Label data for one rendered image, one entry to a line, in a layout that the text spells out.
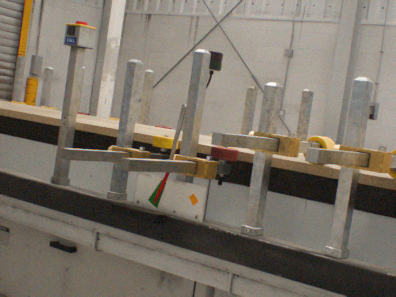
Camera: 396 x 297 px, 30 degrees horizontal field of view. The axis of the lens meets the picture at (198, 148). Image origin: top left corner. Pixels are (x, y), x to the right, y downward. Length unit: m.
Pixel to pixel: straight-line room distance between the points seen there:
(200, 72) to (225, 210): 0.45
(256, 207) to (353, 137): 0.33
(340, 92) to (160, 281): 7.40
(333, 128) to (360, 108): 7.87
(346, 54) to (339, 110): 0.72
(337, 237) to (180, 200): 0.49
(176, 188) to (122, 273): 0.59
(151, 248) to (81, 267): 0.59
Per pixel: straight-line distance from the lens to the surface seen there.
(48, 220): 2.51
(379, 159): 1.77
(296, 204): 2.13
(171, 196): 2.10
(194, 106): 2.07
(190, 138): 2.07
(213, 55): 2.10
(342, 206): 1.81
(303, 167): 2.10
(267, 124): 1.93
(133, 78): 2.23
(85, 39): 2.42
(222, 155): 2.12
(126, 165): 1.84
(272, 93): 1.93
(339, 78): 9.71
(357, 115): 1.80
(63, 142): 2.43
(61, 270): 2.81
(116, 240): 2.29
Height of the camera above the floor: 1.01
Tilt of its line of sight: 3 degrees down
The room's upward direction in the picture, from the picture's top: 8 degrees clockwise
